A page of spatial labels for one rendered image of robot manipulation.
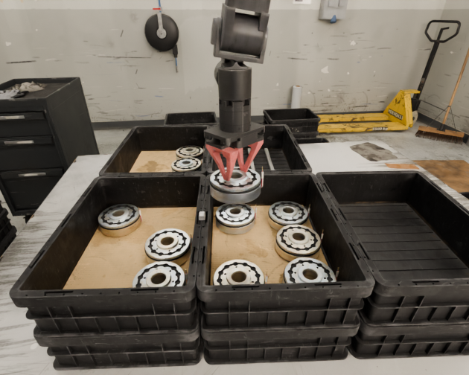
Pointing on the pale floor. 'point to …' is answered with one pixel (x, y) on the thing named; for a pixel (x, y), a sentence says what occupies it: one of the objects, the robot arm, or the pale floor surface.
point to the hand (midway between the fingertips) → (234, 172)
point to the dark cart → (35, 139)
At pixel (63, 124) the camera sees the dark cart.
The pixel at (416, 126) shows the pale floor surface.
